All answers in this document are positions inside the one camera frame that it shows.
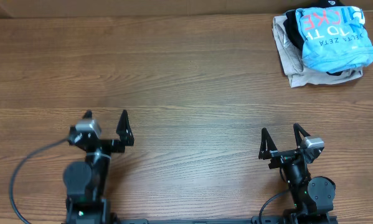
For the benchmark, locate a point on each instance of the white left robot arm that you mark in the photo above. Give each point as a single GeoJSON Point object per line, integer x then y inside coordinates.
{"type": "Point", "coordinates": [85, 180]}

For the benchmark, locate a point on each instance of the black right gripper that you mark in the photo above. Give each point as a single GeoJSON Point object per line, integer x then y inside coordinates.
{"type": "Point", "coordinates": [286, 155]}

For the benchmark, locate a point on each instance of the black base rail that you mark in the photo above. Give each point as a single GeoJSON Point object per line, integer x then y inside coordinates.
{"type": "Point", "coordinates": [253, 220]}

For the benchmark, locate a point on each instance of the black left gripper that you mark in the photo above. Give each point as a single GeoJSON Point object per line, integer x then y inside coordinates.
{"type": "Point", "coordinates": [106, 144]}

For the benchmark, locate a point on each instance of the black folded garment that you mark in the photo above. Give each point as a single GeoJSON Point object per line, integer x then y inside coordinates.
{"type": "Point", "coordinates": [293, 31]}

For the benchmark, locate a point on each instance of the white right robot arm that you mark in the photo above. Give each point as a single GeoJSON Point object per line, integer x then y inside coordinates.
{"type": "Point", "coordinates": [312, 196]}

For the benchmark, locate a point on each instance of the beige folded garment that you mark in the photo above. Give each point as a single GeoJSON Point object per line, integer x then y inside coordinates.
{"type": "Point", "coordinates": [298, 74]}

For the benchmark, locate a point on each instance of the light blue printed t-shirt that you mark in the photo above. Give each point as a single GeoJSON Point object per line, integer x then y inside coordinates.
{"type": "Point", "coordinates": [356, 49]}

